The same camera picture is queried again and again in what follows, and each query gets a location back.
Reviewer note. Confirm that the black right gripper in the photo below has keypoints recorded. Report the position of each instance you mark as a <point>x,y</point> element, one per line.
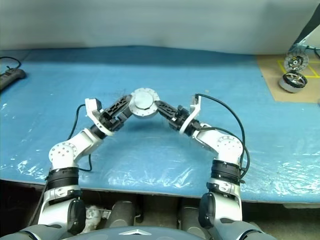
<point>178,120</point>

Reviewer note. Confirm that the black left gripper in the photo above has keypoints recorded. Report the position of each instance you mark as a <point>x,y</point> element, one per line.
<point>110,122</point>

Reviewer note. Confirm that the silver finned motor lid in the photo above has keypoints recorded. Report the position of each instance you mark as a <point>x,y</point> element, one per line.
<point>144,100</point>
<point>296,62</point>

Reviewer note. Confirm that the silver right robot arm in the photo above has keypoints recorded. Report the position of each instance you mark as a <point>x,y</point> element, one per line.
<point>227,147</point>

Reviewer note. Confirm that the silver spoked rotor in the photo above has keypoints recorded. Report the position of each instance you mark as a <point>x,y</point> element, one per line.
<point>293,82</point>

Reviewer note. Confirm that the blue plastic table mat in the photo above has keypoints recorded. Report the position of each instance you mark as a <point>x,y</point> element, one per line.
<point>175,75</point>

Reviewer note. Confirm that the dark rounded grey shape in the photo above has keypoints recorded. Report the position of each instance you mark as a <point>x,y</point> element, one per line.
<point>123,212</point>
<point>188,215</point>

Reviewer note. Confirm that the brown cardboard sheet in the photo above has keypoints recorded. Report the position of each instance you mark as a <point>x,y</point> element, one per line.
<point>268,80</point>

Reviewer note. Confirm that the white crumpled bag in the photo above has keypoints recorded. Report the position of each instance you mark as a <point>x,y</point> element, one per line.
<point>93,220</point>

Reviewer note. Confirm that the black power strip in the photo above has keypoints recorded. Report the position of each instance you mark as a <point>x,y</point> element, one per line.
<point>11,77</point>

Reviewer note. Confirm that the grey robot torso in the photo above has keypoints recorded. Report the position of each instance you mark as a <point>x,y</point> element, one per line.
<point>150,233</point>

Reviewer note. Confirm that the white box under table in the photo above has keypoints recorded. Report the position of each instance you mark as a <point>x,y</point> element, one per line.
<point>300,205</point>

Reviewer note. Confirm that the white board with black edge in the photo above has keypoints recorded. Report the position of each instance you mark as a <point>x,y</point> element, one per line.
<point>312,32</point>

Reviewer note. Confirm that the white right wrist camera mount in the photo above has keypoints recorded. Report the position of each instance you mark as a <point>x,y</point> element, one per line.
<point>193,112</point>

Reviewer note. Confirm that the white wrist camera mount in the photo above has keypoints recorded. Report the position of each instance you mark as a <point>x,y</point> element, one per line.
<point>193,112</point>
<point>91,105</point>

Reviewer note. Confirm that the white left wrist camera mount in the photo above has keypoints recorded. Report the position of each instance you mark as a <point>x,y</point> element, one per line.
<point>91,105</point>

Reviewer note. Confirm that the small metal bracket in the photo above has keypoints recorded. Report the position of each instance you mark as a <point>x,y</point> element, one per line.
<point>106,214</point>

